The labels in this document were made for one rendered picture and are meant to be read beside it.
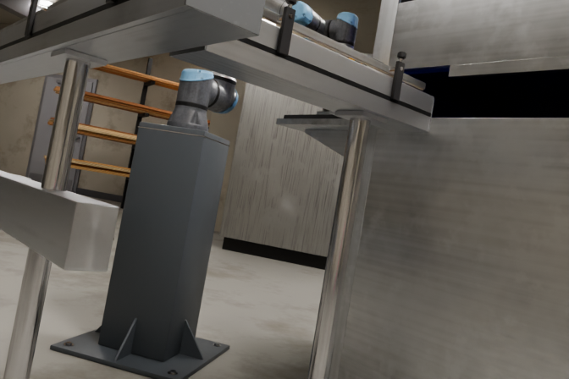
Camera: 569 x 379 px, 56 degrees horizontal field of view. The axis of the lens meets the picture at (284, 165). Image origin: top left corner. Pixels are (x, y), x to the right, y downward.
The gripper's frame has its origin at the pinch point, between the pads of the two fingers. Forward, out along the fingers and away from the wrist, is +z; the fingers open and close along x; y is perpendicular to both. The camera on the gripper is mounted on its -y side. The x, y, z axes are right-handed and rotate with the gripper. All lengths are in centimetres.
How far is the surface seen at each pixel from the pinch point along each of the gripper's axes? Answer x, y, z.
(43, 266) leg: -88, 15, 52
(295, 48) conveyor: -61, 50, 0
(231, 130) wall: 281, -461, -42
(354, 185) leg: -33, 47, 24
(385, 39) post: -12.6, 31.0, -19.6
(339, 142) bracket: -2.5, 10.3, 9.4
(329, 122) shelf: -11.0, 13.0, 4.5
